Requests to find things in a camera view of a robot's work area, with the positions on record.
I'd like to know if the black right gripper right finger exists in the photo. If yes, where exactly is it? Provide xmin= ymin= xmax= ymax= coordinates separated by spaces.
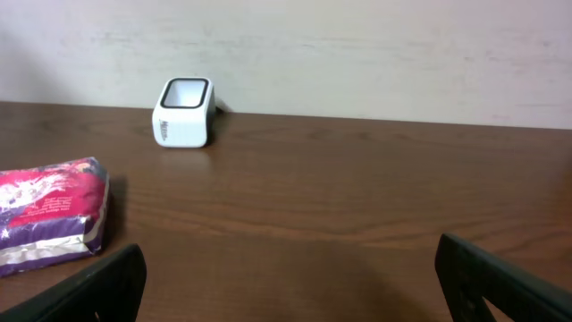
xmin=434 ymin=233 xmax=571 ymax=322

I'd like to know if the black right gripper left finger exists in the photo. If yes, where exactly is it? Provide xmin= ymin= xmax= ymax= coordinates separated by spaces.
xmin=1 ymin=244 xmax=147 ymax=322

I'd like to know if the red purple floral tissue pack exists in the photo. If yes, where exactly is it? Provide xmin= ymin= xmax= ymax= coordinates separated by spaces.
xmin=1 ymin=157 xmax=110 ymax=277

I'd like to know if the white barcode scanner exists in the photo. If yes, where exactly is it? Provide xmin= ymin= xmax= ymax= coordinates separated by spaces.
xmin=152 ymin=77 xmax=216 ymax=148

